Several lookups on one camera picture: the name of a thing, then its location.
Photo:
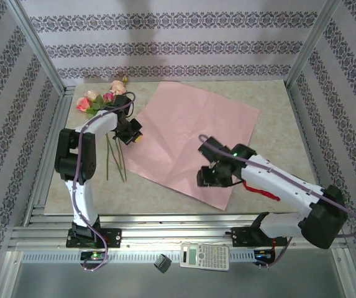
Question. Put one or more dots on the grey scientific calculator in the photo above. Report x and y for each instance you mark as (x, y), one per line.
(208, 257)

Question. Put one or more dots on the right controller board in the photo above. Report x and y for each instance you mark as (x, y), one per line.
(263, 256)

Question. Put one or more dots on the aluminium right frame post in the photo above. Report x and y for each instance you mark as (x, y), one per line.
(309, 46)

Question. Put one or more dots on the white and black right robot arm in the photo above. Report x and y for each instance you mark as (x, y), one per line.
(277, 181)

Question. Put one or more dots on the left controller board green light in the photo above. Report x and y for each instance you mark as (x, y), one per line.
(94, 256)

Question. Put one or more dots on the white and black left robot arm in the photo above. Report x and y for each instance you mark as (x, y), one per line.
(84, 198)

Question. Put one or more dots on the magenta artificial rose stem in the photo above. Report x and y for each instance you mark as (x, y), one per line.
(109, 97)

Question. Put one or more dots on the pale peach artificial rose stem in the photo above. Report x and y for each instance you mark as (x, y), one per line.
(92, 94)

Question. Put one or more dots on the peach artificial rose with bud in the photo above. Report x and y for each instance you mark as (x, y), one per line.
(117, 87)

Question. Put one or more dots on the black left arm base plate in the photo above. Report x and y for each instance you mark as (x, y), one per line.
(112, 237)

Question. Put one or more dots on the aluminium frame post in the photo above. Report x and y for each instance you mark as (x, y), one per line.
(309, 46)
(36, 46)

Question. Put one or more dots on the pink and purple wrapping paper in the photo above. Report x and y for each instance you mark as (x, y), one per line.
(180, 124)

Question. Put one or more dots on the grey sheet metal panel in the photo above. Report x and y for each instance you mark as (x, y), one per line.
(103, 282)

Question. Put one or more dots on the aluminium left frame post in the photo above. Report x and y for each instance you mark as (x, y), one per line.
(36, 46)

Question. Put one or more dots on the aluminium front frame rail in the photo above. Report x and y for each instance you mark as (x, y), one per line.
(171, 231)

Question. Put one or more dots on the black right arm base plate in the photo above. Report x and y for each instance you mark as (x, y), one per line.
(243, 237)

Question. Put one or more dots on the red ribbon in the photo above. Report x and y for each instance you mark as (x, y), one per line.
(255, 189)

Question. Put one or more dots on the aluminium right side rail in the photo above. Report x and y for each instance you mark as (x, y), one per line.
(306, 139)

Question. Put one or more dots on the aluminium left side rail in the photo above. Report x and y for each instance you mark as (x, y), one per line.
(41, 192)

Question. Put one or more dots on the small black ribbed plastic part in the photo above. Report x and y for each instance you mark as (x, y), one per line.
(162, 263)

